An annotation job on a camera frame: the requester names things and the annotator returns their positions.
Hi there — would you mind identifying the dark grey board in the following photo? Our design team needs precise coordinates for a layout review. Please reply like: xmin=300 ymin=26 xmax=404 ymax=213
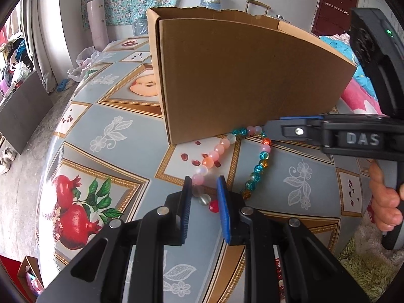
xmin=0 ymin=69 xmax=54 ymax=155

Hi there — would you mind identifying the pile of clothes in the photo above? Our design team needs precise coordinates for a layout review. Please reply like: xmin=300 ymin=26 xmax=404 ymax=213
xmin=0 ymin=38 xmax=34 ymax=95

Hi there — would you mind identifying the grey curtain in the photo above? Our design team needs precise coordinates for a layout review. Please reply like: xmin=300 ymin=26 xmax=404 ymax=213
xmin=30 ymin=0 xmax=73 ymax=92

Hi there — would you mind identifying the long multicolour bead necklace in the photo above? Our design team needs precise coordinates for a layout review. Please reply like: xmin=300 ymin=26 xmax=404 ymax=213
xmin=191 ymin=125 xmax=272 ymax=213

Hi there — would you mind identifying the small open cardboard box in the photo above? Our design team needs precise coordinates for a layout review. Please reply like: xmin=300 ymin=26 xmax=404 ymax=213
xmin=17 ymin=256 xmax=45 ymax=297

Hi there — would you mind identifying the green fuzzy cloth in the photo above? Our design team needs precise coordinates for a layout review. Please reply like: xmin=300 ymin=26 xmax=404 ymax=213
xmin=338 ymin=237 xmax=404 ymax=302

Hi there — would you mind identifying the pink white cylinder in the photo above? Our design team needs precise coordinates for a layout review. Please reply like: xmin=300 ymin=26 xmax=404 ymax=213
xmin=87 ymin=0 xmax=109 ymax=51

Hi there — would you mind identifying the wooden chair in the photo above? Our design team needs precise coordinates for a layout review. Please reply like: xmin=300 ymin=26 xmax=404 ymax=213
xmin=245 ymin=0 xmax=272 ymax=16

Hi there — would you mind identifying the blue cloth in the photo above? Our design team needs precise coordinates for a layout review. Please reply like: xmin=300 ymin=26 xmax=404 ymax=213
xmin=319 ymin=34 xmax=379 ymax=102

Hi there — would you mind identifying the white fuzzy cloth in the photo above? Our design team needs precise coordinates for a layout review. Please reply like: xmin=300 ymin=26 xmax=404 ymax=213
xmin=357 ymin=222 xmax=386 ymax=251

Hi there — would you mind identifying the teal floral wall cloth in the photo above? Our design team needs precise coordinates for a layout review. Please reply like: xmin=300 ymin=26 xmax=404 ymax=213
xmin=80 ymin=0 xmax=194 ymax=29

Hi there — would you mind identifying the person's right hand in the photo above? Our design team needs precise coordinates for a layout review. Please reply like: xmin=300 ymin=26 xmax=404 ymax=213
xmin=369 ymin=160 xmax=404 ymax=235

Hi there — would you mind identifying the white plastic bag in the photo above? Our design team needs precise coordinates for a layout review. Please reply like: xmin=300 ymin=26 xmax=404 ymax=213
xmin=68 ymin=47 xmax=108 ymax=81

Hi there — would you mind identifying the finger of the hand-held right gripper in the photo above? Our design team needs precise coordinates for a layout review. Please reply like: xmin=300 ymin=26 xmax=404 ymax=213
xmin=264 ymin=116 xmax=324 ymax=149

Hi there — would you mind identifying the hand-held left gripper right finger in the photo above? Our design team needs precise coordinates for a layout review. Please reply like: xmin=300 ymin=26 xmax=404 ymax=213
xmin=216 ymin=176 xmax=370 ymax=303

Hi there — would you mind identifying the clear plastic bottle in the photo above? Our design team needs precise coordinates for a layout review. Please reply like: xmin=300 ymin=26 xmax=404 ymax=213
xmin=133 ymin=17 xmax=149 ymax=37

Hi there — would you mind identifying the brown cardboard box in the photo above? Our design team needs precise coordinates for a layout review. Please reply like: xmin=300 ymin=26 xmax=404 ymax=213
xmin=146 ymin=6 xmax=357 ymax=146

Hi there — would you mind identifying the dark red door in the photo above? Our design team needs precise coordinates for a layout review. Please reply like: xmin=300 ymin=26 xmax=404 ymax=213
xmin=311 ymin=0 xmax=360 ymax=37

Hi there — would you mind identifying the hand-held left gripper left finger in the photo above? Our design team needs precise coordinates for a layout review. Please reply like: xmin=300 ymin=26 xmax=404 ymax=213
xmin=37 ymin=176 xmax=193 ymax=303

